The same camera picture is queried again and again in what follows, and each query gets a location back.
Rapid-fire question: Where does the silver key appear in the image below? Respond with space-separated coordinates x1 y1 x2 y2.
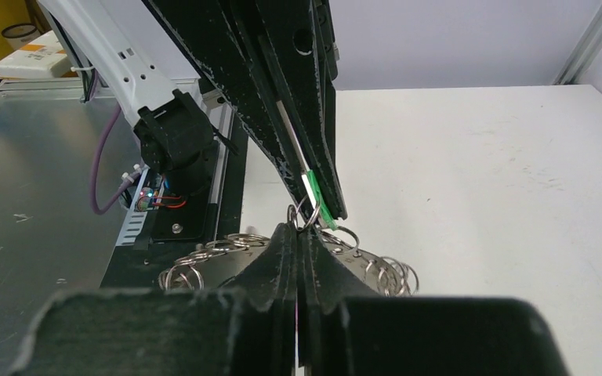
276 100 321 230

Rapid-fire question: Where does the white box in background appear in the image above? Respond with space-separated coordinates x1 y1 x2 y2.
0 31 77 79

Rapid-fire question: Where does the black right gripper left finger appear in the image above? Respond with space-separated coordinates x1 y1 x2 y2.
9 223 296 375

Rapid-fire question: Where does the silver metal ring disc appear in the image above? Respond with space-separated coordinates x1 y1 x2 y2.
158 226 420 296

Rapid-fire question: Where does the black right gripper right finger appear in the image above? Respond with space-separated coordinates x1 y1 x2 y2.
296 230 569 375

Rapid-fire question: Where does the green key tag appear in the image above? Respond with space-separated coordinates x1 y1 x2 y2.
303 170 338 230

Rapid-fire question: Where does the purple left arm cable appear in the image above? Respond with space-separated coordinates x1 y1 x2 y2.
89 103 141 216

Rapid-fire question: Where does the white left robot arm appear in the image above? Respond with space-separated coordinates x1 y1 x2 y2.
42 1 347 220

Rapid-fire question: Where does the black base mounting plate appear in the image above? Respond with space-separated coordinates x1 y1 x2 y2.
100 114 248 288

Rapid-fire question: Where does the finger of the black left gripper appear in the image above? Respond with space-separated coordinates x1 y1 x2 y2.
145 1 306 204
234 1 347 220

